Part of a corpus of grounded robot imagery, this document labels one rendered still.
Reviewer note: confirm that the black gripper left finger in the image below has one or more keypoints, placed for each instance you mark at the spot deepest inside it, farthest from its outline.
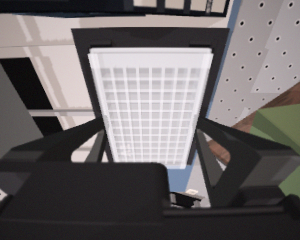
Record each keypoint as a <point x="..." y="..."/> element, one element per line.
<point x="58" y="147"/>

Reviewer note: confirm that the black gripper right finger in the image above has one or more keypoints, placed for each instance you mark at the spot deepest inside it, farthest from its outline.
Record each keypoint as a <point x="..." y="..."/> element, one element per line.
<point x="254" y="161"/>

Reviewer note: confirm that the black plate nest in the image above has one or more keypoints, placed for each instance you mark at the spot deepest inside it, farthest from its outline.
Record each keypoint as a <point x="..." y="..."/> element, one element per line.
<point x="185" y="200"/>

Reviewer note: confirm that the grey perforated base plate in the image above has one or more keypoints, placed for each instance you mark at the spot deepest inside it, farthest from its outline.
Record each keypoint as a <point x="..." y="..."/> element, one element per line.
<point x="262" y="62"/>

